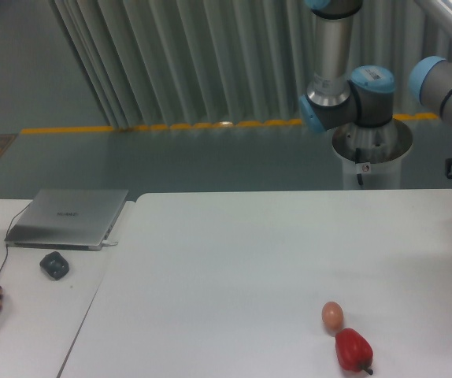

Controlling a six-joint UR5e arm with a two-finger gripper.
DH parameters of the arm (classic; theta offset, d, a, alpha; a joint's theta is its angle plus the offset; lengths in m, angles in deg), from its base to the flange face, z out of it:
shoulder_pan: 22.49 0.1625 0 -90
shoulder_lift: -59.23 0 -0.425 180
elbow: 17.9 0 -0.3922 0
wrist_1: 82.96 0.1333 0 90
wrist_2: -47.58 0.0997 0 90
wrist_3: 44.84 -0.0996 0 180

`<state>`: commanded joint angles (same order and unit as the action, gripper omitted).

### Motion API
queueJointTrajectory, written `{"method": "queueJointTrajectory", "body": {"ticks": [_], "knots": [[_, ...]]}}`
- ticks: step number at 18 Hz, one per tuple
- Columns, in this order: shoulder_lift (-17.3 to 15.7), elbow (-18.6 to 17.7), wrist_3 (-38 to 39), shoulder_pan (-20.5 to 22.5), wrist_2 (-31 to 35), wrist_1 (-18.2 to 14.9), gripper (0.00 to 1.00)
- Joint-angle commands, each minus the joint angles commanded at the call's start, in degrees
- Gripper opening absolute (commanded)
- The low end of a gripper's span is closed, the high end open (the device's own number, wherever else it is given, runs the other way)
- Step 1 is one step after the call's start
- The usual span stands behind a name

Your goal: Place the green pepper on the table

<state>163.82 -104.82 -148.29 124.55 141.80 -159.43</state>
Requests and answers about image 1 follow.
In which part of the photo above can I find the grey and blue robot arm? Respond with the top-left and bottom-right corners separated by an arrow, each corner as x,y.
299,1 -> 452,190

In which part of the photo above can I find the red bell pepper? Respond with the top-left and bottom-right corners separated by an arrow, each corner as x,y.
335,328 -> 373,375

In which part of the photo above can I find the brown egg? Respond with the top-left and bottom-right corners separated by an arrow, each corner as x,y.
321,302 -> 344,331

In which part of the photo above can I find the pleated grey curtain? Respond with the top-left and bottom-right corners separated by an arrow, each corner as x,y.
51,1 -> 426,130

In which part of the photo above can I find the white usb dongle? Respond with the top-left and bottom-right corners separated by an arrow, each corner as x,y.
102,239 -> 119,247

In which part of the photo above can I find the silver closed laptop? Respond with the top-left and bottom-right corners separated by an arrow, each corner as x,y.
5,189 -> 128,251

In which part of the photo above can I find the small black gadget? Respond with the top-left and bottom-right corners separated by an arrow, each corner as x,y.
39,251 -> 70,280

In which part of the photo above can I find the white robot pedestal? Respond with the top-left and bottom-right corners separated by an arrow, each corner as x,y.
332,119 -> 413,190

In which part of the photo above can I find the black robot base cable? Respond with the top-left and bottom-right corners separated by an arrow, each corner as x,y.
354,146 -> 365,190

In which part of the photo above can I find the black mouse cable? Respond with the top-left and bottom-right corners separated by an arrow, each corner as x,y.
0,201 -> 34,287

